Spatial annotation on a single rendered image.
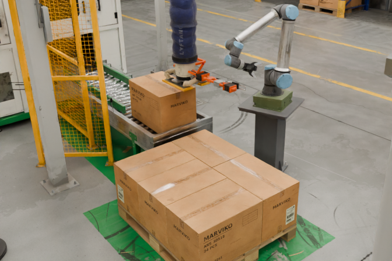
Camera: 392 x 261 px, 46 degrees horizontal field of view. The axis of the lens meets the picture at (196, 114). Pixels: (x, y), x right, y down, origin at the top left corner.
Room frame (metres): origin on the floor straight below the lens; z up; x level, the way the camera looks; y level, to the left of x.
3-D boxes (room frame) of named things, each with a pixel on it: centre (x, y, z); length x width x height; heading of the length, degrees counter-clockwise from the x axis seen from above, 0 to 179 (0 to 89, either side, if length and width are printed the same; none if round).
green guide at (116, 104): (5.01, 1.25, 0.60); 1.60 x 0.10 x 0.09; 37
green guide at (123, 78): (5.33, 0.82, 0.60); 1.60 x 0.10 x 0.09; 37
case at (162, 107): (4.22, 0.33, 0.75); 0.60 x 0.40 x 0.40; 35
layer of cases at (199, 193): (3.23, -0.04, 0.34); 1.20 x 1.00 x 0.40; 37
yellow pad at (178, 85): (3.84, 0.16, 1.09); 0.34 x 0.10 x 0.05; 37
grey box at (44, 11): (4.00, 1.30, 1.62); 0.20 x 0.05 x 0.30; 37
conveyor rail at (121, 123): (4.70, 1.08, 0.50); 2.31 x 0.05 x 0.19; 37
